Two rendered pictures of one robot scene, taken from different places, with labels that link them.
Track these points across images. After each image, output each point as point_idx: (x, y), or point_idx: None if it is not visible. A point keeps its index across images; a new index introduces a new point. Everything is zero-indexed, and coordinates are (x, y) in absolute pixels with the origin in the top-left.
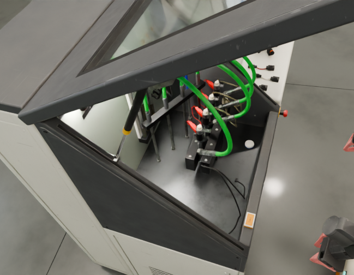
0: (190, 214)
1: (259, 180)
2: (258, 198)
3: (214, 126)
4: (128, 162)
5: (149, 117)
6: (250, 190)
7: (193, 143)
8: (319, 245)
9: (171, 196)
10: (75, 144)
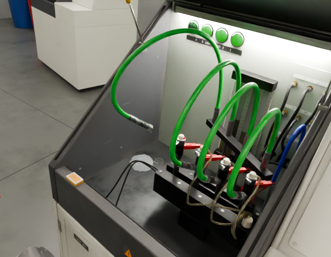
0: (93, 103)
1: (108, 209)
2: (88, 198)
3: (205, 196)
4: (196, 139)
5: (213, 115)
6: (104, 196)
7: (188, 171)
8: None
9: (110, 87)
10: (152, 18)
